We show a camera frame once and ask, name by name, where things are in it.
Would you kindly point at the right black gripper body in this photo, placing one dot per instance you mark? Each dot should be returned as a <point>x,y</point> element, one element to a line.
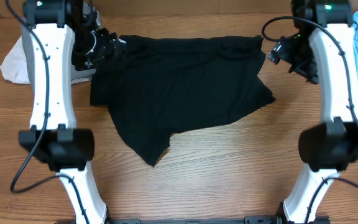
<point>296,53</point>

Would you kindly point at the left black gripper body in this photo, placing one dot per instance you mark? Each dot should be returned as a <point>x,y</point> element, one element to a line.
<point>91,49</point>

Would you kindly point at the black t-shirt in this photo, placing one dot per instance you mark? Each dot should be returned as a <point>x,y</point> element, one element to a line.
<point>159,87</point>

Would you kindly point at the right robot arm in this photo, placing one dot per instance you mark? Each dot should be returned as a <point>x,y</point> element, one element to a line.
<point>322,52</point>

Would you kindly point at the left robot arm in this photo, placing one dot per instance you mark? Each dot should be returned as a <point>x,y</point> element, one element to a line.
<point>63,39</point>

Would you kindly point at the folded grey shorts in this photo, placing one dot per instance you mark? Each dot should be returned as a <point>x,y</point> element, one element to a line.
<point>80,16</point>

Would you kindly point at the white cloth under shorts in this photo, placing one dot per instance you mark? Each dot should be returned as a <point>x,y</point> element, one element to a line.
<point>14,67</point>

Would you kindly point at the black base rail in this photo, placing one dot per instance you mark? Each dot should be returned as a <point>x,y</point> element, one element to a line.
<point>246,220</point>

